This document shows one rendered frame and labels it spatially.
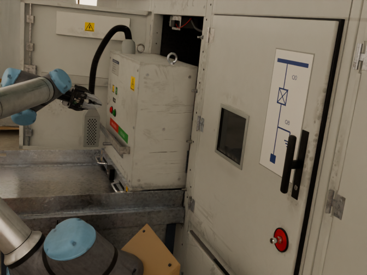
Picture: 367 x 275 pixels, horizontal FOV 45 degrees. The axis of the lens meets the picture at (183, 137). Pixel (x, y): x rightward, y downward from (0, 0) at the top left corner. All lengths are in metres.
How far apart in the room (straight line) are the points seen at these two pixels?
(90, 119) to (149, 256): 0.95
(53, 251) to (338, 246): 0.64
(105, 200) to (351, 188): 0.98
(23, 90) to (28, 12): 1.12
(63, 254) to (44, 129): 1.34
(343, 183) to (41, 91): 0.83
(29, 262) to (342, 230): 0.74
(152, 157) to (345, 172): 0.91
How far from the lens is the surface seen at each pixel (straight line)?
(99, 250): 1.16
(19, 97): 1.23
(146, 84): 1.62
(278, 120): 1.13
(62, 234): 1.16
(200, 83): 1.61
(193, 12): 1.72
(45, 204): 1.64
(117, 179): 1.87
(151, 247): 1.27
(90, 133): 2.06
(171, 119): 1.68
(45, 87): 1.34
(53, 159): 2.17
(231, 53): 1.37
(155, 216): 1.72
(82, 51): 2.29
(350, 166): 0.94
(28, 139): 2.41
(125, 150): 1.71
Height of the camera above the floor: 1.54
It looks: 14 degrees down
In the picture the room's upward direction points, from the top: 6 degrees clockwise
